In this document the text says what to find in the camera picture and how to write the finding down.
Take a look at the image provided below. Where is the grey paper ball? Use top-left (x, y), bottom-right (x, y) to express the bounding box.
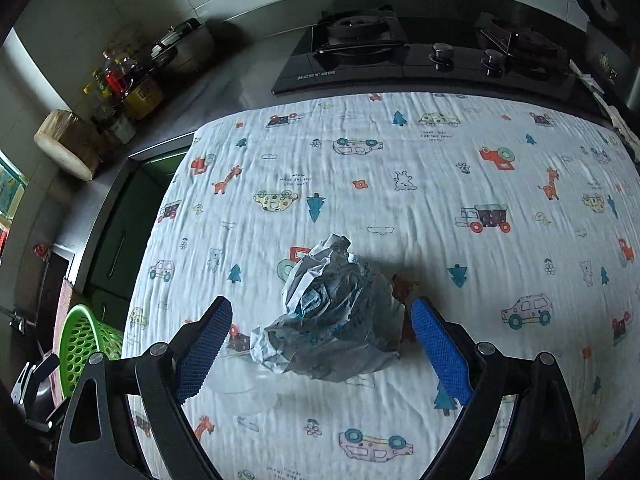
top-left (248, 233), bottom-right (408, 376)

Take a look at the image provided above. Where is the pink towel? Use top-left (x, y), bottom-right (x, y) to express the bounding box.
top-left (54, 277), bottom-right (76, 341)

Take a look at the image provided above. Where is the black rice cooker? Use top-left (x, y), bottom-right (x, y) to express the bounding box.
top-left (570, 0), bottom-right (640, 96)

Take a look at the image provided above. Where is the white jar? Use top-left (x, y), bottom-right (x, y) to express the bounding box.
top-left (105, 110), bottom-right (137, 145)

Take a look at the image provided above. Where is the white cloth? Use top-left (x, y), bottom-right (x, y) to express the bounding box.
top-left (570, 60), bottom-right (631, 131)

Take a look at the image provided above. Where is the bottle with red liquid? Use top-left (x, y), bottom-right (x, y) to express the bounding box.
top-left (102, 57), bottom-right (133, 98)

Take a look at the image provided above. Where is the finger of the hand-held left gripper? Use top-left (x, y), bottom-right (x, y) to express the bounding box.
top-left (35, 352), bottom-right (61, 386)

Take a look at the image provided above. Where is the round wooden chopping block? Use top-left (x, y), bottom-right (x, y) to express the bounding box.
top-left (34, 109), bottom-right (103, 181)

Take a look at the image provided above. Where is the green cabinet door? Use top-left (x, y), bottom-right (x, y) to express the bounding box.
top-left (87, 160), bottom-right (188, 321)

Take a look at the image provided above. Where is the clear plastic cup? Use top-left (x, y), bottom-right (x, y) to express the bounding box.
top-left (215, 325), bottom-right (281, 411)

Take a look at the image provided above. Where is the printed white blanket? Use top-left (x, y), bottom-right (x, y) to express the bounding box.
top-left (120, 91), bottom-right (640, 480)

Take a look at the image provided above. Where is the yellow container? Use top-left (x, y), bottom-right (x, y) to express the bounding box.
top-left (122, 77), bottom-right (165, 120)

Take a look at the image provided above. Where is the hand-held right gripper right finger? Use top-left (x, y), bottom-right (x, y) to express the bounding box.
top-left (410, 297), bottom-right (586, 480)

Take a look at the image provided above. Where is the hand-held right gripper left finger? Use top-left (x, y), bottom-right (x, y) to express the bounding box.
top-left (54, 296), bottom-right (233, 480)

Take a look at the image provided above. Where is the steel pot with lid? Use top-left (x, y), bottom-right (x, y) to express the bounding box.
top-left (150, 19), bottom-right (216, 78)

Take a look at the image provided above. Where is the colourful wall poster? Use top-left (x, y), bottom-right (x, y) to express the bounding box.
top-left (0, 152), bottom-right (28, 226)

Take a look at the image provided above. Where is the black gas stove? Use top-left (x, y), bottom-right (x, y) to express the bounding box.
top-left (271, 5), bottom-right (598, 103)

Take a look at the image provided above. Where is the stove knob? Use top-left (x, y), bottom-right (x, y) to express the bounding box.
top-left (481, 50), bottom-right (506, 78)
top-left (431, 42), bottom-right (456, 71)

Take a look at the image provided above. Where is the green perforated plastic basket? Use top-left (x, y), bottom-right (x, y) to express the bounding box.
top-left (59, 305), bottom-right (125, 403)

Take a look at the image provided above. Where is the kitchen sink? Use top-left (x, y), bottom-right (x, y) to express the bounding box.
top-left (35, 245), bottom-right (76, 311)

